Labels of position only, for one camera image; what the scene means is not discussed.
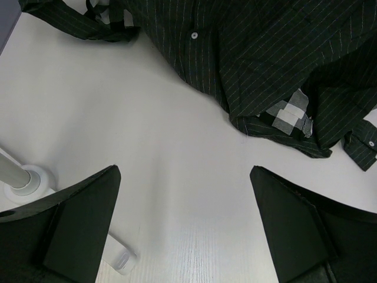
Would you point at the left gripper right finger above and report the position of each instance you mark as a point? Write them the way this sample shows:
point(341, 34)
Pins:
point(312, 238)

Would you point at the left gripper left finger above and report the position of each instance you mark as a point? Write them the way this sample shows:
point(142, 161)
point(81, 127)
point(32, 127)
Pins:
point(61, 237)

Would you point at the black pinstripe shirt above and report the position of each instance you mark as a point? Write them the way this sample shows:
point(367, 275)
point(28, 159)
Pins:
point(250, 55)

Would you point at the black white checkered shirt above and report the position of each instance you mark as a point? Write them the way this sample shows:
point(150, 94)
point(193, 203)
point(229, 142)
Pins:
point(292, 116)

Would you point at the metal clothes rack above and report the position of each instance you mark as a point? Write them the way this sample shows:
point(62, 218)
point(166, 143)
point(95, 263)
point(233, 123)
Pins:
point(116, 254)

